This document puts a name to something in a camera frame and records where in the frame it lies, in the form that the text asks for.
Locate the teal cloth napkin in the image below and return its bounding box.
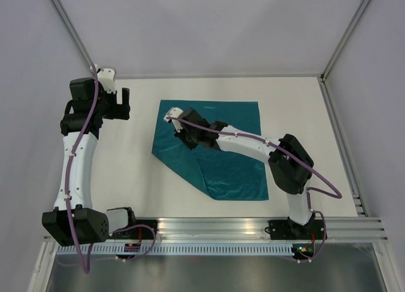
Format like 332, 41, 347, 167
151, 100, 268, 201

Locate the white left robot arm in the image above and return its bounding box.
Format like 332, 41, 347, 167
42, 78, 138, 246

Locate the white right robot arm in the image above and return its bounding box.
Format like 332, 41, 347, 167
164, 107, 313, 238

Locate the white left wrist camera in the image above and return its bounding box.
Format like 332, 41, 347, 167
89, 65, 116, 94

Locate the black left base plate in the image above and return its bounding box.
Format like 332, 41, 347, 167
109, 219, 158, 241

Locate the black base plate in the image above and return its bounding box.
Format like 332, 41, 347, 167
109, 219, 158, 241
265, 216, 325, 241

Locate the aluminium frame left post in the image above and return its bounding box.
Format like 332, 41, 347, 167
48, 0, 94, 74

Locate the aluminium frame post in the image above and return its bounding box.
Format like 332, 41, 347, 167
318, 0, 373, 83
48, 0, 94, 74

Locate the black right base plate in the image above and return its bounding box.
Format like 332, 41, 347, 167
265, 216, 325, 241

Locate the aluminium frame right post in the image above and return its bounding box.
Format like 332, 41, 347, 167
318, 0, 373, 83

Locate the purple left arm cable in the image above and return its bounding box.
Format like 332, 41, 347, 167
56, 63, 158, 274

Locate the white slotted cable duct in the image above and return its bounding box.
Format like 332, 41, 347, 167
56, 243, 294, 255

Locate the aluminium front rail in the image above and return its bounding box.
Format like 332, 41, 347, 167
42, 216, 389, 244

